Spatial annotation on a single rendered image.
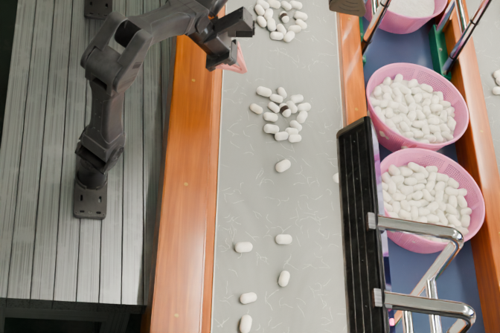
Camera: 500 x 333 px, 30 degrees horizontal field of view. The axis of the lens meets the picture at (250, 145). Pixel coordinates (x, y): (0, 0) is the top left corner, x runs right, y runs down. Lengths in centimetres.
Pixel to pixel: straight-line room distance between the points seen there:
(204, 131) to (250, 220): 23
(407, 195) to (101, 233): 71
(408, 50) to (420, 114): 30
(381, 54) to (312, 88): 33
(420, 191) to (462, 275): 21
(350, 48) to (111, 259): 85
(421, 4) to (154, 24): 108
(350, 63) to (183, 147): 54
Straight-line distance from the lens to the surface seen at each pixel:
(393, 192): 218
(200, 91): 217
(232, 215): 200
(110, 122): 188
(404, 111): 235
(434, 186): 224
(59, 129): 216
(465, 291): 218
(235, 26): 199
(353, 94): 229
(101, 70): 175
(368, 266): 158
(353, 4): 204
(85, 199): 204
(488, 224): 220
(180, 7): 189
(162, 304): 183
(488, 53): 263
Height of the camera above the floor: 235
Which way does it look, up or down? 49 degrees down
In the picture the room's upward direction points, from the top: 21 degrees clockwise
